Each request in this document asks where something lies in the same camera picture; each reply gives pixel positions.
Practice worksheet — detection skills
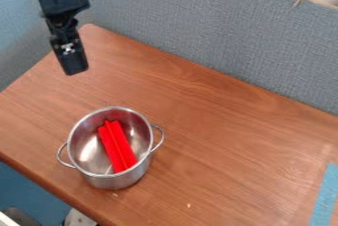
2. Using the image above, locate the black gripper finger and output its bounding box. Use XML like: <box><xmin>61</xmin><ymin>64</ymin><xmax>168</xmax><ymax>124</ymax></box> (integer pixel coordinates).
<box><xmin>50</xmin><ymin>36</ymin><xmax>88</xmax><ymax>76</ymax></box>

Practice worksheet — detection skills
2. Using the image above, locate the blue tape strip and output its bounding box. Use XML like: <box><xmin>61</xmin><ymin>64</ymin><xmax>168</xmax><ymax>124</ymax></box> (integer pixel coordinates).
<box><xmin>308</xmin><ymin>163</ymin><xmax>338</xmax><ymax>226</ymax></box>

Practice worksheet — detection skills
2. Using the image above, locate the grey fabric divider panel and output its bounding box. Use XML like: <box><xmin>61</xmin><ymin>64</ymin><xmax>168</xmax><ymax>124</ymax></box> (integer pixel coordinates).
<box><xmin>89</xmin><ymin>0</ymin><xmax>338</xmax><ymax>115</ymax></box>

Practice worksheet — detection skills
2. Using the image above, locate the white object under table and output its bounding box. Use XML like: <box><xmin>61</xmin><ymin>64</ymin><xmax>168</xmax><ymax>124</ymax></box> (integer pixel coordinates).
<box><xmin>62</xmin><ymin>209</ymin><xmax>97</xmax><ymax>226</ymax></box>

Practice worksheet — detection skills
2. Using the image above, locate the metal pot with handles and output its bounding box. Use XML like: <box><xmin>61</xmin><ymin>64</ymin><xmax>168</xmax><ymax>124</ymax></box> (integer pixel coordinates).
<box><xmin>55</xmin><ymin>107</ymin><xmax>165</xmax><ymax>189</ymax></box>

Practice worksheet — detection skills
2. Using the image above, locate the dark object bottom left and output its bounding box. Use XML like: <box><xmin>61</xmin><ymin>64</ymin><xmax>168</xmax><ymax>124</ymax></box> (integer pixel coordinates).
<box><xmin>1</xmin><ymin>207</ymin><xmax>42</xmax><ymax>226</ymax></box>

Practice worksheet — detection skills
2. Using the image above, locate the red plastic block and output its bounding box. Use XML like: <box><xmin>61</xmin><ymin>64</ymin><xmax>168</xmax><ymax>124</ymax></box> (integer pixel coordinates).
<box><xmin>97</xmin><ymin>120</ymin><xmax>137</xmax><ymax>174</ymax></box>

